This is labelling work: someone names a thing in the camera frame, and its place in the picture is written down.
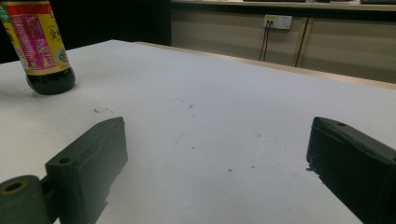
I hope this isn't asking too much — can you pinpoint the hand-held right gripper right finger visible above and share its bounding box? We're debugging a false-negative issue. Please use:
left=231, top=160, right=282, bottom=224
left=305, top=116, right=396, bottom=224

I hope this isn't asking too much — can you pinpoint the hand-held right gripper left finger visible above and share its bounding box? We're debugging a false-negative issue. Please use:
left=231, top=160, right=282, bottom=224
left=45, top=116, right=129, bottom=224

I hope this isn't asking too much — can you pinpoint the dark soy sauce bottle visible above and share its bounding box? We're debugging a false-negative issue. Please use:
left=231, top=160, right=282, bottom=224
left=0, top=0, right=77, bottom=96

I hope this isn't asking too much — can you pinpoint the white table sheet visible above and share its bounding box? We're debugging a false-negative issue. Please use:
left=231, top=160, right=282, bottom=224
left=0, top=39, right=396, bottom=224

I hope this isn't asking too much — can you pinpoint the beige panelled counter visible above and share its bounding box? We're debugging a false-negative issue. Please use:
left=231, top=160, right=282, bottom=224
left=170, top=0, right=396, bottom=84

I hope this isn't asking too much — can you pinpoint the black power cable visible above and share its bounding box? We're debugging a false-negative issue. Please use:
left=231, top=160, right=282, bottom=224
left=259, top=21, right=270, bottom=62
left=262, top=21, right=274, bottom=63

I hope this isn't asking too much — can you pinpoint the white wall socket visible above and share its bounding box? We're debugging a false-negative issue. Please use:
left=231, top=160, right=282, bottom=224
left=263, top=14, right=293, bottom=31

